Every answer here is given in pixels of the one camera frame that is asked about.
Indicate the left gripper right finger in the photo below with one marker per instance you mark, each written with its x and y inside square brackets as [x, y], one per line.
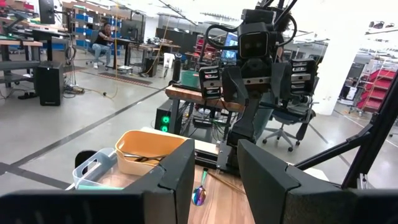
[264, 180]

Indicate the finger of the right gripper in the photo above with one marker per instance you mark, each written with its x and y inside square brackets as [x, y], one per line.
[234, 84]
[282, 81]

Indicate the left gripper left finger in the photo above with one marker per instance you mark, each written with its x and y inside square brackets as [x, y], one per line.
[180, 174]

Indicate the iridescent rainbow metal spoon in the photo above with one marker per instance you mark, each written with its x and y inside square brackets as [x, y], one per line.
[199, 196]

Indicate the gold metal spoon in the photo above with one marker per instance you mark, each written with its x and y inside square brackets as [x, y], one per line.
[224, 182]

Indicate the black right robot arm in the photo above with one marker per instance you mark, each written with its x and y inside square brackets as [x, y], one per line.
[244, 124]

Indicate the lit computer monitor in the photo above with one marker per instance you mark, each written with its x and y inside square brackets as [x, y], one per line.
[230, 53]

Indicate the office chair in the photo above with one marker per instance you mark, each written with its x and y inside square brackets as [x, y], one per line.
[292, 116]

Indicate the small teal bin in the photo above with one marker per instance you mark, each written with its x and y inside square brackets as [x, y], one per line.
[189, 79]

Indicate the orange yellow plastic bin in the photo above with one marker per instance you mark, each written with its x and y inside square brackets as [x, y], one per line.
[146, 143]

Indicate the wooden workbench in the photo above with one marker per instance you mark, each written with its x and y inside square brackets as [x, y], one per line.
[186, 95]

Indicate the red bin rack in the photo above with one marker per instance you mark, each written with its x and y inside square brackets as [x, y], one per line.
[202, 46]

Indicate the computer with green light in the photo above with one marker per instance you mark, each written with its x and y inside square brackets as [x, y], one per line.
[163, 118]

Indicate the red shelf rack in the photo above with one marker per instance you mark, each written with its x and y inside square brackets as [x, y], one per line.
[376, 93]

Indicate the clear plastic bin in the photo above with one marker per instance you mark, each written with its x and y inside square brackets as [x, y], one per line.
[90, 168]

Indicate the black computer tower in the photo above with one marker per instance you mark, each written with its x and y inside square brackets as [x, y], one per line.
[49, 84]

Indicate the shelf with blue bins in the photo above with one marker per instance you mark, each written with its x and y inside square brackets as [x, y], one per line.
[84, 28]

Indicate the grey workbench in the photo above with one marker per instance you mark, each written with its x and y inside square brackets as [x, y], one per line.
[15, 65]

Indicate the black monitor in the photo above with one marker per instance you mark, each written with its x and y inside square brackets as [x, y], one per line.
[46, 11]

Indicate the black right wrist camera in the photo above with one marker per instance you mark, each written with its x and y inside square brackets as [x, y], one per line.
[255, 43]

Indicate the black pedestal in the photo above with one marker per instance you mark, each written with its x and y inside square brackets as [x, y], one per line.
[176, 68]

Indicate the silver aluminium bracket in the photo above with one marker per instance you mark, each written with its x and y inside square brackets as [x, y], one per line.
[363, 182]

